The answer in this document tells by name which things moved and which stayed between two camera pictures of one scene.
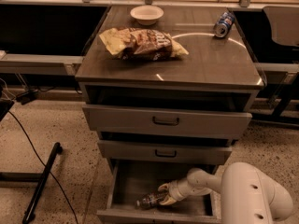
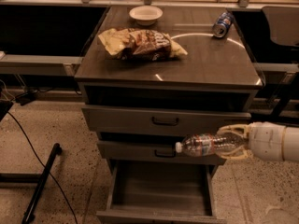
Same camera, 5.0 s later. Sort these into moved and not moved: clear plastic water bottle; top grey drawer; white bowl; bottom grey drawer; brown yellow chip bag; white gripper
Moved: white gripper; clear plastic water bottle
Not moved: white bowl; bottom grey drawer; brown yellow chip bag; top grey drawer
